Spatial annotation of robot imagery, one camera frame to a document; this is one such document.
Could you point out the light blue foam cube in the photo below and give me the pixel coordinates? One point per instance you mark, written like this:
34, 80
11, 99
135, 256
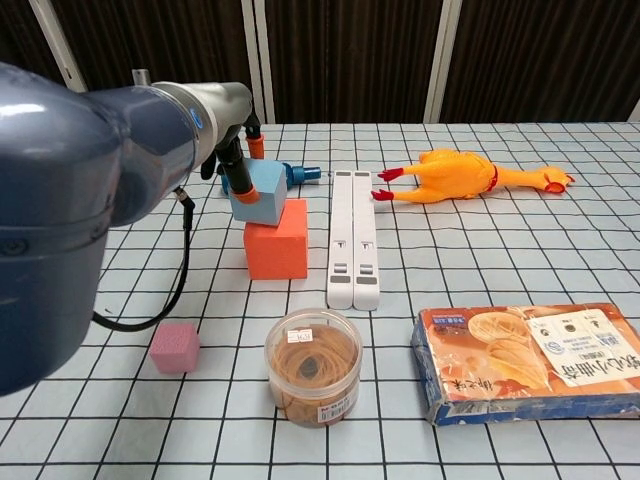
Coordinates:
267, 195

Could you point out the pink foam cube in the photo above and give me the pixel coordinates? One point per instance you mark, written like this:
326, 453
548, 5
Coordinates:
174, 350

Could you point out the clear jar of rubber bands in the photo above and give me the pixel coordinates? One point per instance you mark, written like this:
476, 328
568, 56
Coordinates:
314, 370

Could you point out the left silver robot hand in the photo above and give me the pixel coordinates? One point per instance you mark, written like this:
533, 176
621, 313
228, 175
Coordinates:
232, 107

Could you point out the yellow rubber chicken toy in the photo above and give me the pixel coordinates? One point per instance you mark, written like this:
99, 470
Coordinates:
450, 175

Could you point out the white partition post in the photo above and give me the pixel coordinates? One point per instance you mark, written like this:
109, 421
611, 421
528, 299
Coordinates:
441, 60
57, 45
262, 60

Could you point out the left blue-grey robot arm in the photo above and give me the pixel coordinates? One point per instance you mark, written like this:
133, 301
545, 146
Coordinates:
65, 200

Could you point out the orange foam cube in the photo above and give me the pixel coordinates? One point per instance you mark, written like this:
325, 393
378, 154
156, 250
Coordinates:
275, 255

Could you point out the white folding stand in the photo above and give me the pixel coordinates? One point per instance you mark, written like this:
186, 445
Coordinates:
342, 240

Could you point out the blue spray bottle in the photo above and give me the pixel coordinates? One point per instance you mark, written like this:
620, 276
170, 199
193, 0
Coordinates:
300, 173

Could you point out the checkered light blue tablecloth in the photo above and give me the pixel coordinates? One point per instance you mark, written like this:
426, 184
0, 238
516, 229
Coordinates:
450, 260

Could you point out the orange cookie box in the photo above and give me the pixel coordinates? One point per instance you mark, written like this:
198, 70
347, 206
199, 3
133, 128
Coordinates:
525, 360

